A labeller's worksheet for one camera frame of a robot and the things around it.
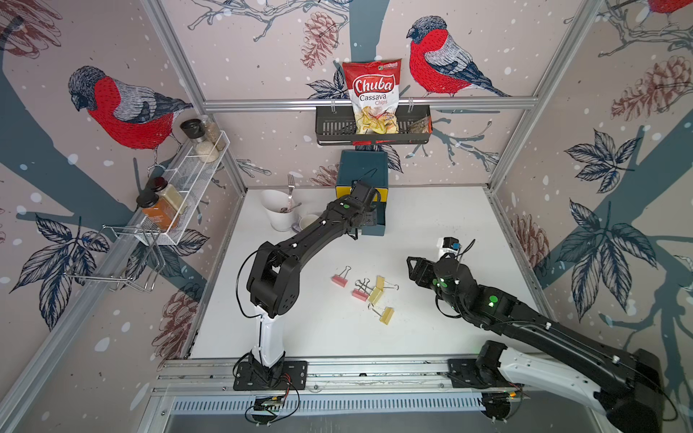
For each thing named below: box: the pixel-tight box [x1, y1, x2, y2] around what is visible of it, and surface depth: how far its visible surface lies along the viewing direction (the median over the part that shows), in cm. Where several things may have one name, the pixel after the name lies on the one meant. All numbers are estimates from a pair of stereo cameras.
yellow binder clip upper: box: [368, 275, 400, 305], surface depth 92 cm
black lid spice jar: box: [179, 118, 220, 164], surface depth 83 cm
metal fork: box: [286, 173, 296, 211], surface depth 106 cm
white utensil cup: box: [259, 189, 296, 232], surface depth 105 cm
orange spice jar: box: [136, 186, 179, 231], surface depth 65 cm
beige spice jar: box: [150, 176, 188, 214], surface depth 69 cm
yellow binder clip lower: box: [371, 306, 395, 325], surface depth 85 cm
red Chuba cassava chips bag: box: [341, 58, 403, 135], surface depth 84 cm
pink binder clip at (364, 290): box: [351, 277, 374, 302], surface depth 92 cm
